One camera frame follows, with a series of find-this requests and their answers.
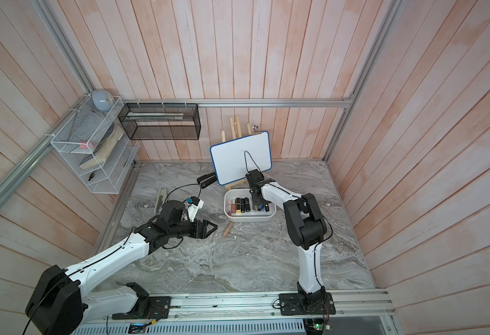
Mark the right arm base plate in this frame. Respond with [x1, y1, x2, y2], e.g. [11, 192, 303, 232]
[278, 292, 336, 316]

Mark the beige lipstick tube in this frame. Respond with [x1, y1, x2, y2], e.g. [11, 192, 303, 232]
[222, 221, 235, 238]

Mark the black stapler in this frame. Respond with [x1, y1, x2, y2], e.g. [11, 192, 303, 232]
[197, 172, 217, 189]

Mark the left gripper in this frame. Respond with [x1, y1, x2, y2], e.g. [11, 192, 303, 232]
[169, 218, 218, 240]

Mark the blue framed whiteboard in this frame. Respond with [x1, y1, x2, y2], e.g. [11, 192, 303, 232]
[210, 131, 273, 186]

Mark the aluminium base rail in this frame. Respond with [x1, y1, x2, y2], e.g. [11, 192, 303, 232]
[49, 288, 397, 326]

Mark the white wire wall shelf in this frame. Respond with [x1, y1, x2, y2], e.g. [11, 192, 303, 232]
[51, 96, 140, 195]

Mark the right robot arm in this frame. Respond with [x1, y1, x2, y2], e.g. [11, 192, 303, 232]
[246, 170, 327, 311]

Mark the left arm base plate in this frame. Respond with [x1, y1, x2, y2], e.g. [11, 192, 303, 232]
[111, 296, 172, 320]

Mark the black gold square lipstick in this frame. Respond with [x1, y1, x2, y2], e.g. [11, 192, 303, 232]
[235, 198, 242, 214]

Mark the white plastic storage box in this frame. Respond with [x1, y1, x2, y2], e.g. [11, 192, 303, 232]
[223, 188, 276, 223]

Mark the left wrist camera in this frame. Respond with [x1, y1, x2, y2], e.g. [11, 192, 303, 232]
[186, 196, 204, 222]

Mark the black round lipstick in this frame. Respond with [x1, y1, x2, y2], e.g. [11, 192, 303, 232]
[244, 198, 250, 212]

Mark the black mesh wall basket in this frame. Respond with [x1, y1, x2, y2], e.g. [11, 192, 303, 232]
[118, 102, 202, 140]

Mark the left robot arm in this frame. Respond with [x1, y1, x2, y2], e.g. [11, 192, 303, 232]
[25, 198, 218, 334]

